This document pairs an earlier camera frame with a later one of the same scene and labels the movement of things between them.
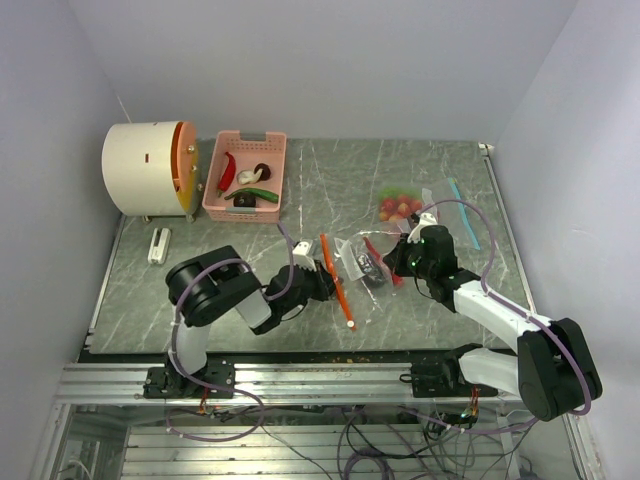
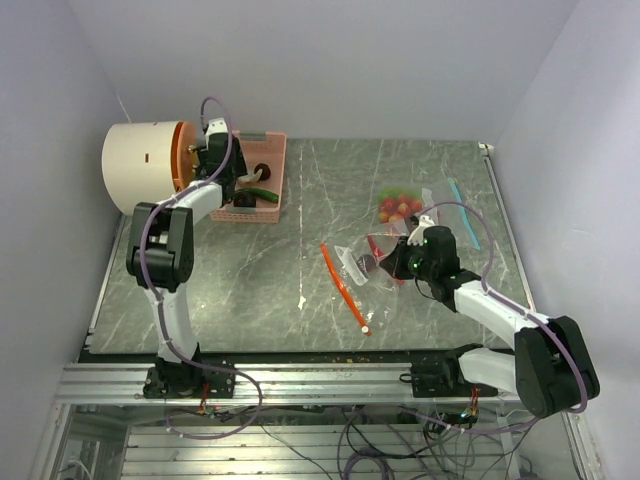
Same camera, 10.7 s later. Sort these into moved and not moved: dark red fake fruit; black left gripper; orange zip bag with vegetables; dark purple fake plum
Moved: black left gripper
Not moved: dark purple fake plum; orange zip bag with vegetables; dark red fake fruit
